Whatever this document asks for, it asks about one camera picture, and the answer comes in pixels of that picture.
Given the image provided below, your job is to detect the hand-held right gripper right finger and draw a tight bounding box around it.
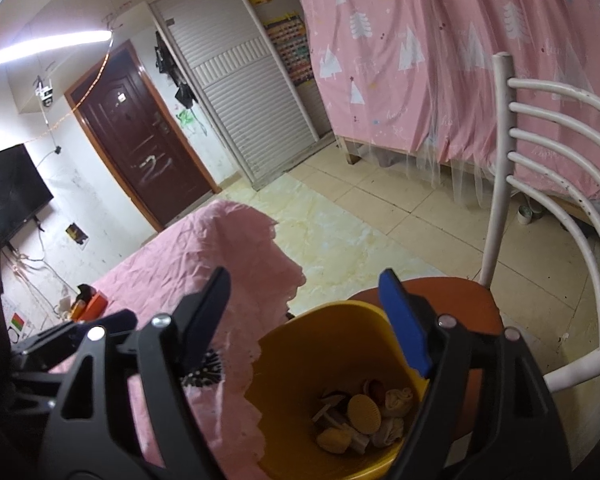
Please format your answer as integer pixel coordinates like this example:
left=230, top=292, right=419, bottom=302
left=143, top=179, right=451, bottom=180
left=378, top=268, right=573, bottom=480

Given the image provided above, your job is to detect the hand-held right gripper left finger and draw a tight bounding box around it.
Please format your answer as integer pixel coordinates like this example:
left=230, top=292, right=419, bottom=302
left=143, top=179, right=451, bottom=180
left=40, top=266, right=232, bottom=480

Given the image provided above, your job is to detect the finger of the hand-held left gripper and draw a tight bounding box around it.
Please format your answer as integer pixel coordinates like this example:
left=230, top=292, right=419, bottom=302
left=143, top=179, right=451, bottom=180
left=11, top=309, right=140, bottom=361
left=10, top=357, right=73, bottom=413

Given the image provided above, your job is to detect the wooden hairbrush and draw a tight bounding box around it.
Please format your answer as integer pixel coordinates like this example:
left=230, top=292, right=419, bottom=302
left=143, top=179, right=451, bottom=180
left=346, top=393, right=382, bottom=433

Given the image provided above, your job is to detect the yellow plastic bin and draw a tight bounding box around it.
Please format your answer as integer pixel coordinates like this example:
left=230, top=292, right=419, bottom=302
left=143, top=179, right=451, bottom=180
left=244, top=301, right=431, bottom=480

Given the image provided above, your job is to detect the orange box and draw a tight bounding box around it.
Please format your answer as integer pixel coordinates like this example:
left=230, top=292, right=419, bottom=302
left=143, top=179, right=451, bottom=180
left=84, top=292, right=107, bottom=320

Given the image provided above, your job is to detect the reddish shell-shaped item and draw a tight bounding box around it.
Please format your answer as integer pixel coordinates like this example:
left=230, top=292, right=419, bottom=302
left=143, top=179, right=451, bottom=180
left=362, top=379, right=387, bottom=403

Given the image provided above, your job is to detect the pink bedsheet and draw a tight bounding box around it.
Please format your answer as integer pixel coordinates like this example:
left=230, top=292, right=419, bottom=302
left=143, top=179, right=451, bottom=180
left=47, top=200, right=307, bottom=480

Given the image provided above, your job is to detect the white crumpled cloth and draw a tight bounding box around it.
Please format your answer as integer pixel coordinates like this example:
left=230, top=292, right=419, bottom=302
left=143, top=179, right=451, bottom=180
left=382, top=387, right=413, bottom=418

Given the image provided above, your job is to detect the white mushroom-shaped piece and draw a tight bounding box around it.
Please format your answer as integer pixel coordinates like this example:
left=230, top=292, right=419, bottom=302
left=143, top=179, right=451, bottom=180
left=312, top=394, right=348, bottom=423

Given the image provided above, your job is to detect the yellow round sponge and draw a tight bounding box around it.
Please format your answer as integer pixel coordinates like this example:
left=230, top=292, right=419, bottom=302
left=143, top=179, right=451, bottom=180
left=316, top=427, right=353, bottom=456

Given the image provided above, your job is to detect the white tulle net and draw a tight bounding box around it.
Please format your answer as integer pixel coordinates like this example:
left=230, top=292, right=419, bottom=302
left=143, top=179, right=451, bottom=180
left=360, top=150, right=486, bottom=211

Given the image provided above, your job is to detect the dark brown door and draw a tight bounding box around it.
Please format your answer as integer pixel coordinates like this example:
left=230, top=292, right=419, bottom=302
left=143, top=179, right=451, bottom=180
left=64, top=40, right=222, bottom=233

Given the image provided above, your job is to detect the white metal chair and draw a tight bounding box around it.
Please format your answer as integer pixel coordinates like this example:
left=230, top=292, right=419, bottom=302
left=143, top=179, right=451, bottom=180
left=347, top=52, right=600, bottom=461

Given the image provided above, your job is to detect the black handbag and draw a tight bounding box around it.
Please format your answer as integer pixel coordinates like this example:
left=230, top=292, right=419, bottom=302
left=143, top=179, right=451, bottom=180
left=175, top=82, right=197, bottom=109

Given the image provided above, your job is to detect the pink tree print curtain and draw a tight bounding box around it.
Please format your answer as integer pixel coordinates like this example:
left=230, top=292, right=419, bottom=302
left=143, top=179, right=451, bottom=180
left=291, top=0, right=600, bottom=201

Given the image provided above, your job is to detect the white slatted wardrobe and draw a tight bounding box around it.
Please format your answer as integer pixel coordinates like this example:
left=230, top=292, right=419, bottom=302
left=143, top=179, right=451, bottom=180
left=150, top=0, right=336, bottom=191

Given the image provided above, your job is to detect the bundle of black hanging bags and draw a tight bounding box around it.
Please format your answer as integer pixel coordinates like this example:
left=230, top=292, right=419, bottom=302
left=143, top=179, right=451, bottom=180
left=154, top=31, right=178, bottom=77

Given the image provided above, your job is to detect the ceiling light tube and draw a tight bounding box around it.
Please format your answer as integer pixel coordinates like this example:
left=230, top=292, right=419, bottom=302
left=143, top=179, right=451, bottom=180
left=0, top=30, right=113, bottom=70

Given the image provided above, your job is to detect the colourful grid poster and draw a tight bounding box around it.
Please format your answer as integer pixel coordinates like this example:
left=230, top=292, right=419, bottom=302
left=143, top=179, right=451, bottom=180
left=264, top=12, right=315, bottom=86

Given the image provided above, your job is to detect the black wall television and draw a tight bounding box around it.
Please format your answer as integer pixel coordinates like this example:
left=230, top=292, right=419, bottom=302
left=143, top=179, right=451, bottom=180
left=0, top=143, right=55, bottom=241

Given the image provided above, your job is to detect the white security camera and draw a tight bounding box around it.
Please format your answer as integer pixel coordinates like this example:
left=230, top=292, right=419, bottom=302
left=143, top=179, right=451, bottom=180
left=34, top=77, right=56, bottom=108

